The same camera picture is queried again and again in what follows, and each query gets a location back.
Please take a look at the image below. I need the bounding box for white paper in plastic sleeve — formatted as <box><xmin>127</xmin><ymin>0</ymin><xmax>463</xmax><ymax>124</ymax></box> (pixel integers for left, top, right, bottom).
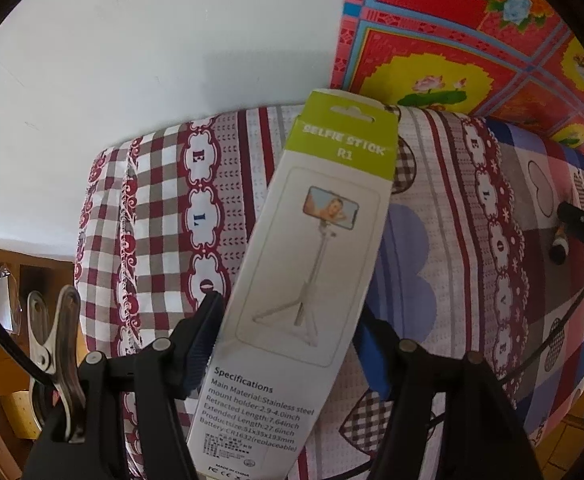
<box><xmin>0</xmin><ymin>264</ymin><xmax>24</xmax><ymax>334</ymax></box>

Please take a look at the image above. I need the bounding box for red floral printed cloth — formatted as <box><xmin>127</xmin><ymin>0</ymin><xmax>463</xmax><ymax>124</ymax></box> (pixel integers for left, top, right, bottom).
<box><xmin>330</xmin><ymin>0</ymin><xmax>584</xmax><ymax>162</ymax></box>

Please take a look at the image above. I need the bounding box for thick black cable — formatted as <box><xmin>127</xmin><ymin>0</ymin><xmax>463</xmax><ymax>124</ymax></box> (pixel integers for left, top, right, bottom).
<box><xmin>0</xmin><ymin>286</ymin><xmax>56</xmax><ymax>389</ymax></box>

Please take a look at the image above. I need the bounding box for metal spring clip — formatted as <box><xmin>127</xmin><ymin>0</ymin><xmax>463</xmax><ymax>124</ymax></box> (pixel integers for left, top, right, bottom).
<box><xmin>26</xmin><ymin>285</ymin><xmax>83</xmax><ymax>444</ymax></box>

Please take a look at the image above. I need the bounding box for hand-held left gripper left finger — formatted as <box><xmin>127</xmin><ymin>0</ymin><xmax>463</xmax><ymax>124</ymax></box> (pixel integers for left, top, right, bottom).
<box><xmin>22</xmin><ymin>290</ymin><xmax>225</xmax><ymax>480</ymax></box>

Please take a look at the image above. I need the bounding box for white green selfie stick box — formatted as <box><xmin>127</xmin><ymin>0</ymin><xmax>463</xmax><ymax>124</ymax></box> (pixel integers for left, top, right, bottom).
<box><xmin>185</xmin><ymin>88</ymin><xmax>403</xmax><ymax>480</ymax></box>

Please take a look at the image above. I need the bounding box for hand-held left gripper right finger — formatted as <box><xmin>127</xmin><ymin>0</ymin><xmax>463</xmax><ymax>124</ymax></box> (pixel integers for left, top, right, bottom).
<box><xmin>353</xmin><ymin>306</ymin><xmax>542</xmax><ymax>480</ymax></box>

